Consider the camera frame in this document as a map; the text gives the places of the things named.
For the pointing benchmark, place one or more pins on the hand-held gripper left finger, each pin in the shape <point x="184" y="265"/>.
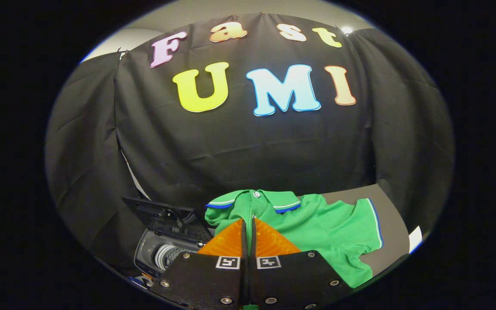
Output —
<point x="209" y="280"/>

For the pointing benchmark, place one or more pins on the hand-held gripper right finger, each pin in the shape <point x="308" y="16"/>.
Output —
<point x="291" y="280"/>

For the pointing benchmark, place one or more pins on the green polo shirt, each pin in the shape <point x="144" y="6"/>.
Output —
<point x="321" y="228"/>

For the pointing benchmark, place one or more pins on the grey beige cabinet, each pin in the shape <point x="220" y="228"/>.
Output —
<point x="392" y="232"/>

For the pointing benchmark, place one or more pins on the black backdrop cloth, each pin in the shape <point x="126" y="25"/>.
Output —
<point x="239" y="150"/>

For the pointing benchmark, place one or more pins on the small ceiling light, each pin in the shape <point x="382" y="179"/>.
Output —
<point x="347" y="30"/>

